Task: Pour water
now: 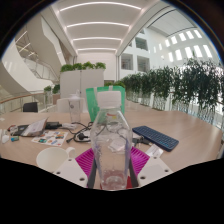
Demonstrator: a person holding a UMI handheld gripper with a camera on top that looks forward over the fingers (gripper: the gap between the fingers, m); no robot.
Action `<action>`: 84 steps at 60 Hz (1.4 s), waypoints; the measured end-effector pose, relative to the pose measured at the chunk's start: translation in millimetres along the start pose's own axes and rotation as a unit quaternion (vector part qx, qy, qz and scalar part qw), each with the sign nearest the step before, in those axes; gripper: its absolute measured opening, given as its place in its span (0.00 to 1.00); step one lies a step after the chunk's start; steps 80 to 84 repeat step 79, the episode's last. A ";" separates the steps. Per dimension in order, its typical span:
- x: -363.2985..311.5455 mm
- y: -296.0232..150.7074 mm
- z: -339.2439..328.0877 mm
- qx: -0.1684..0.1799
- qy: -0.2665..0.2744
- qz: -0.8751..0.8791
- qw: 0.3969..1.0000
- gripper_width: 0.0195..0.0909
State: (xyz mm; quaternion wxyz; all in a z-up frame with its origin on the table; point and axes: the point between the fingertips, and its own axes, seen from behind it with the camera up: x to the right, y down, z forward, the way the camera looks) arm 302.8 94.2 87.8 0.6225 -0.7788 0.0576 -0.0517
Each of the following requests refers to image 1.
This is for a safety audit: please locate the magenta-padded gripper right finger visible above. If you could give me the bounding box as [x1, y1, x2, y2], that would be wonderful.
[128, 146, 174, 188]

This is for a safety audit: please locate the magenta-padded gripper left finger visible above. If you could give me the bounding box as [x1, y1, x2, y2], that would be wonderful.
[53, 148, 98, 190]

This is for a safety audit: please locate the clear plastic water bottle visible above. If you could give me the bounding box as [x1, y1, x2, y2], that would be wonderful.
[89, 90, 134, 191]

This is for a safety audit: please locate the small clear plastic package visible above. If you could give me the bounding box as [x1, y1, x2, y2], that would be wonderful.
[144, 143, 165, 159]

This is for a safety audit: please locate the dark blue keyboard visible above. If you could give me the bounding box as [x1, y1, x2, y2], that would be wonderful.
[131, 124, 180, 153]

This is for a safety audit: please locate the colourful sticker sheet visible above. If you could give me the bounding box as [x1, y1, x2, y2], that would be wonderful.
[31, 129, 70, 148]

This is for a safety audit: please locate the clear shaker bottle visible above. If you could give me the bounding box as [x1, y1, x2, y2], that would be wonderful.
[67, 90, 83, 124]

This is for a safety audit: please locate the white chair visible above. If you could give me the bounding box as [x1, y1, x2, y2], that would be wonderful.
[55, 97, 73, 114]

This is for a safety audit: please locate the green tote bag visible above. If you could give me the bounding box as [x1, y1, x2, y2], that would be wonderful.
[85, 85, 127, 124]

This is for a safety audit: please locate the small red and black item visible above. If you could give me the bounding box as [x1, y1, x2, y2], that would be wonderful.
[6, 124, 18, 133]

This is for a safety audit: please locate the white computer mouse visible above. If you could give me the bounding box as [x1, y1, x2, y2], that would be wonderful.
[0, 132, 11, 145]

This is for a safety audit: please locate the black chair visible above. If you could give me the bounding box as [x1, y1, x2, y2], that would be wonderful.
[22, 101, 39, 114]

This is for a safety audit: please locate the white cabinet with plants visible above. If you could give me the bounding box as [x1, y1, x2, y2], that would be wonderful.
[59, 61, 107, 113]

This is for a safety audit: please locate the green plant hedge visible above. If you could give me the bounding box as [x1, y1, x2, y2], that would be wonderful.
[104, 57, 224, 125]

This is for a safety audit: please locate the black cable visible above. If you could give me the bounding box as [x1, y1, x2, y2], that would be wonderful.
[65, 121, 93, 145]

